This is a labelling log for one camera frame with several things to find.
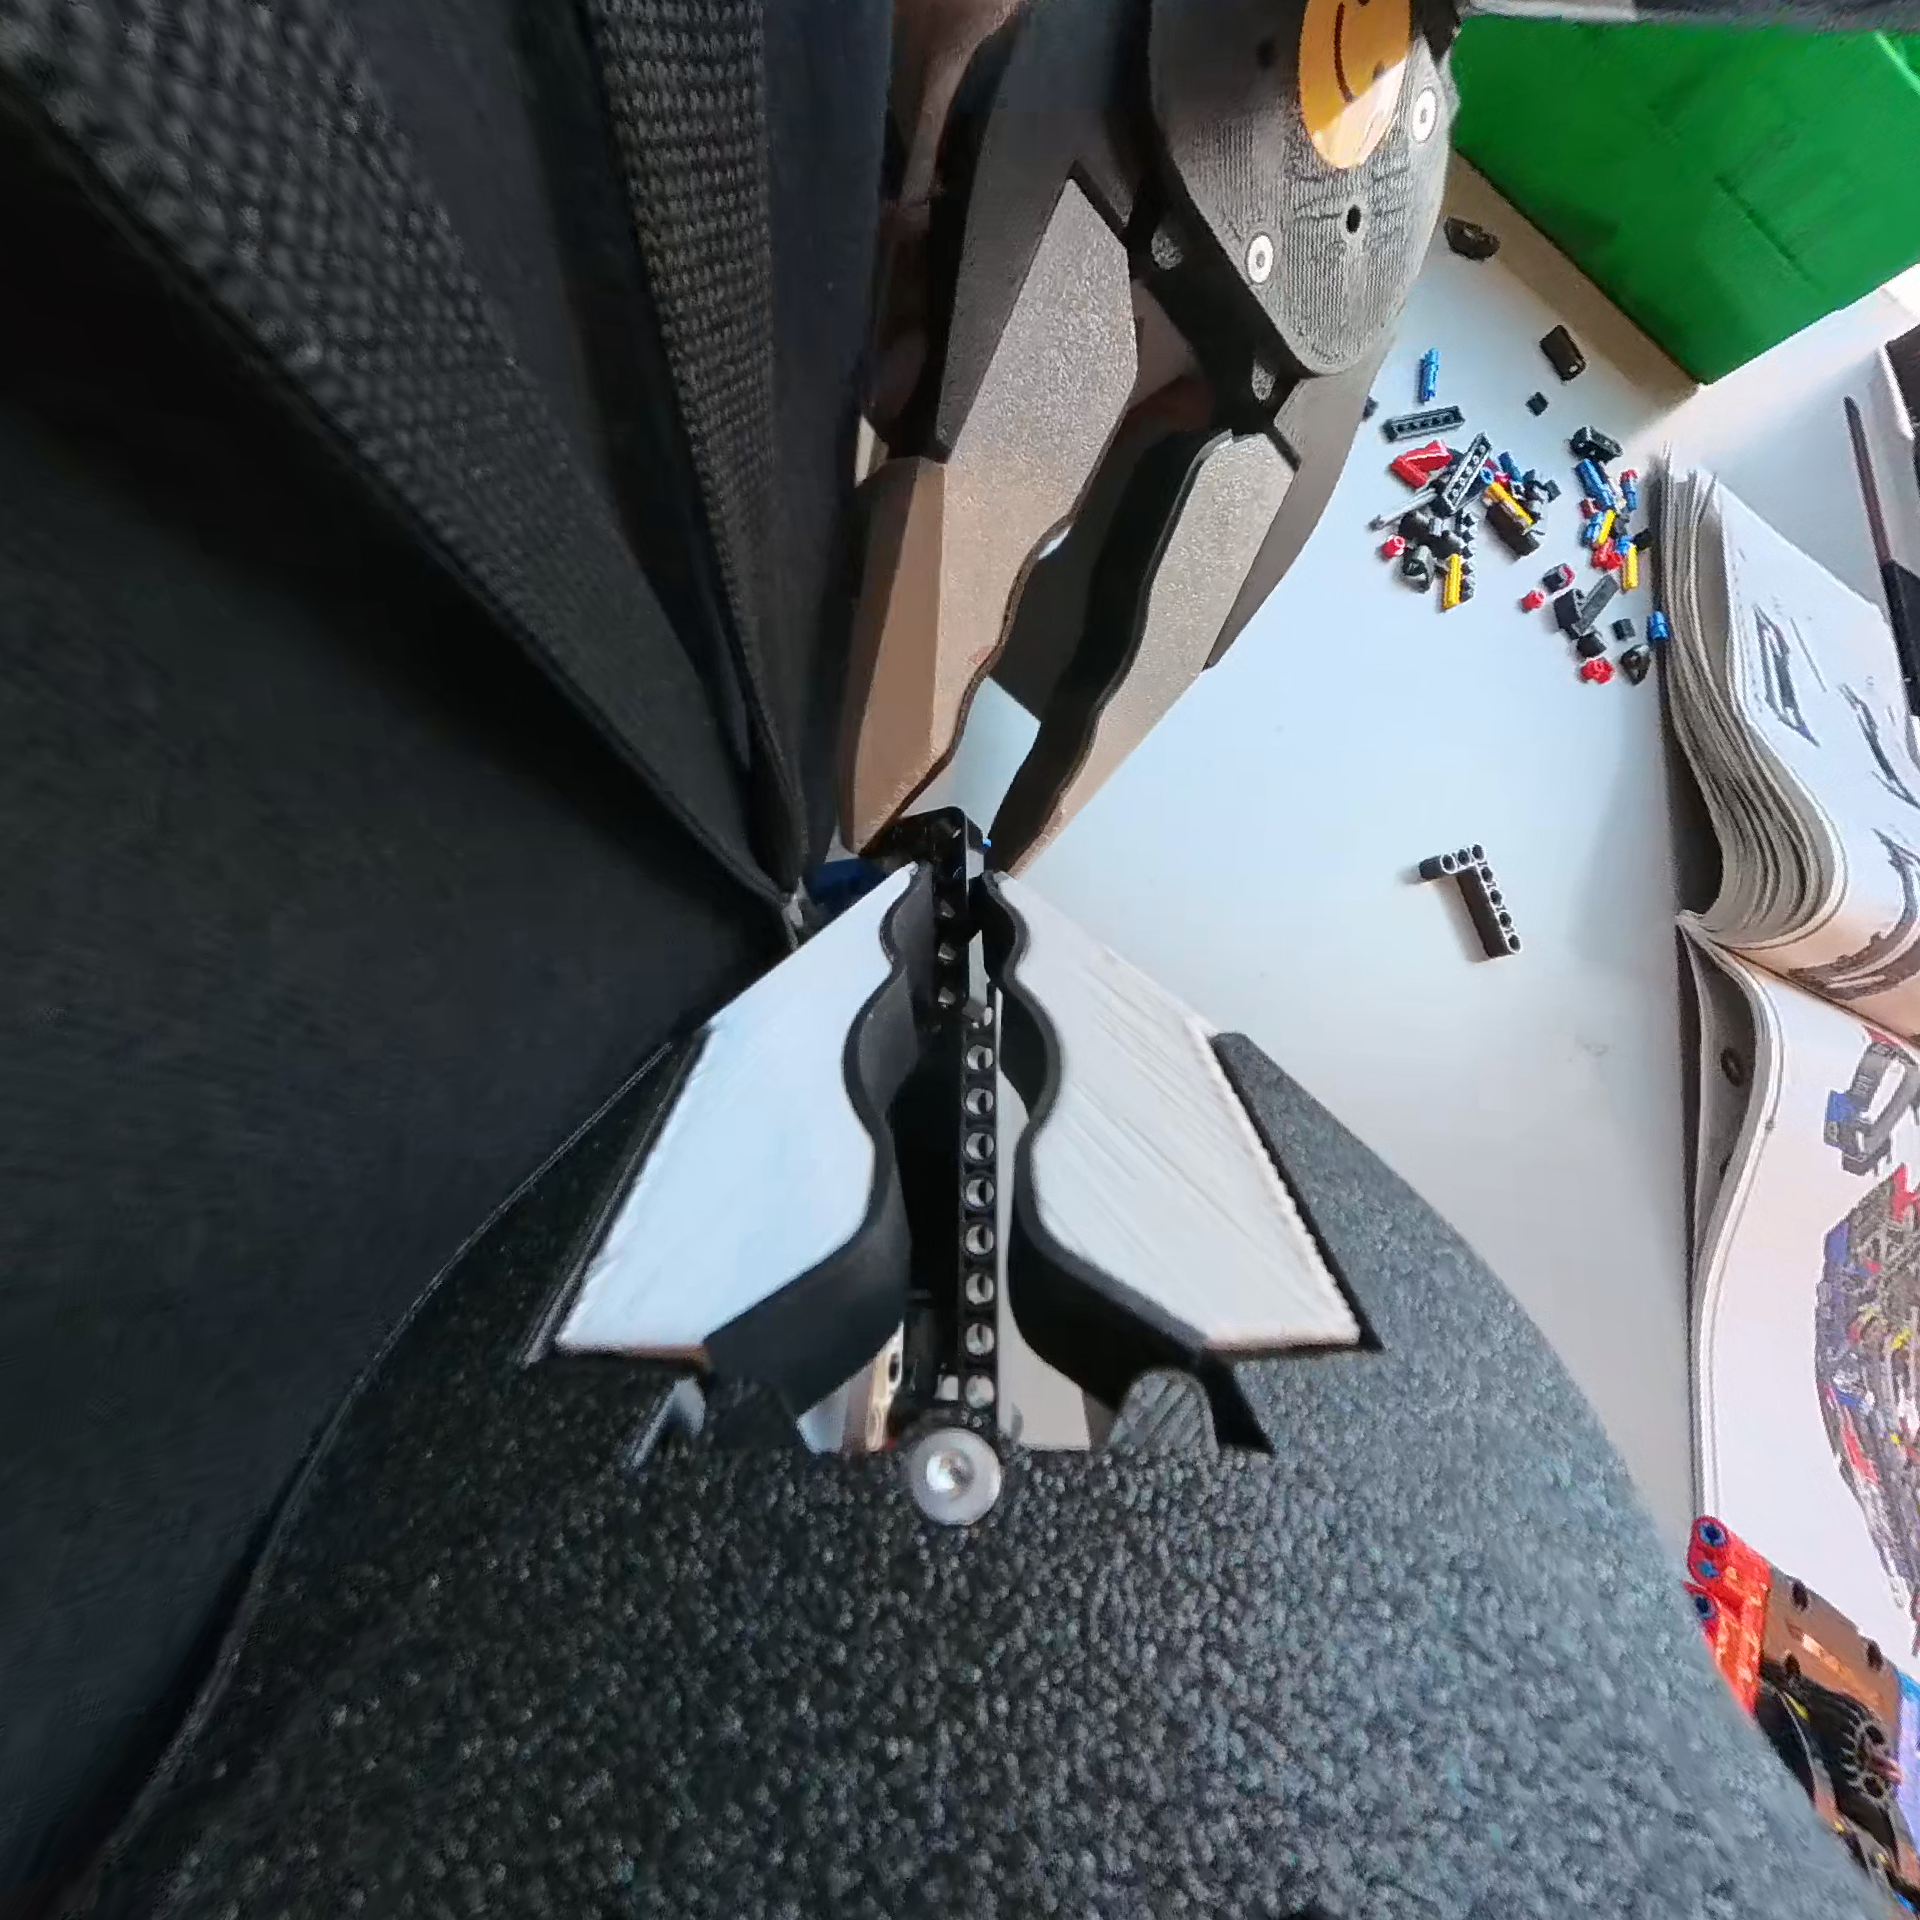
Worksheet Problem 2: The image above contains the pile of loose small bricks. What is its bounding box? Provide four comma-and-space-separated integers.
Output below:
1361, 217, 1676, 692

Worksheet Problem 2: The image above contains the green box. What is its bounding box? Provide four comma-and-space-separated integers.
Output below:
1444, 0, 1920, 389

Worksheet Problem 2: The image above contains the building instruction booklet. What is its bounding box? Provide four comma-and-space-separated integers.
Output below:
1646, 450, 1920, 1548

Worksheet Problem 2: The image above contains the grey beam brick assembly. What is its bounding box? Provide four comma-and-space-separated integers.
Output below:
801, 807, 1029, 1464

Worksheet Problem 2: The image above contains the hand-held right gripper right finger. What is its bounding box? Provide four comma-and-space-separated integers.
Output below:
974, 871, 1370, 1450

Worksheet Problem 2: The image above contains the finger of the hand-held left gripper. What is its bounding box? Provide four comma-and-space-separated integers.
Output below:
990, 360, 1352, 881
831, 165, 1190, 860

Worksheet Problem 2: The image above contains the red blue white toy car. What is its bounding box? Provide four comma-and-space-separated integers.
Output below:
1679, 1515, 1920, 1854

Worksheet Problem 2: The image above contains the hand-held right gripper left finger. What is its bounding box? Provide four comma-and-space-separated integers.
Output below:
552, 862, 920, 1416

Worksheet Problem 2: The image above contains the person's left hand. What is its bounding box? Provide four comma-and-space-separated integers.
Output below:
858, 0, 1052, 468

